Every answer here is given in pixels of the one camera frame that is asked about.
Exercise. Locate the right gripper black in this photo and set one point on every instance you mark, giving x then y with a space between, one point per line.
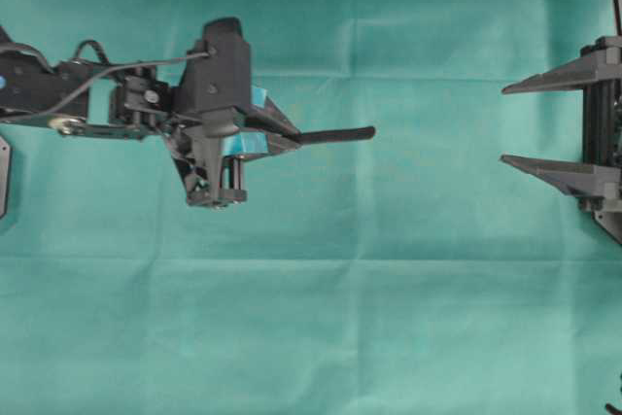
598 71

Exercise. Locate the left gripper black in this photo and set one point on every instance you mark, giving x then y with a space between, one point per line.
210 169

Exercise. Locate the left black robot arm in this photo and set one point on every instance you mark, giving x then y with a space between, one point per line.
73 97

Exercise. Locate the green table cloth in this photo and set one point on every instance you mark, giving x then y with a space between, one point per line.
414 273

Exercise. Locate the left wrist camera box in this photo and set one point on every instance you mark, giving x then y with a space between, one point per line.
214 92

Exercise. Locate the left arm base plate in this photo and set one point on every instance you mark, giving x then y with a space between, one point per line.
5 175

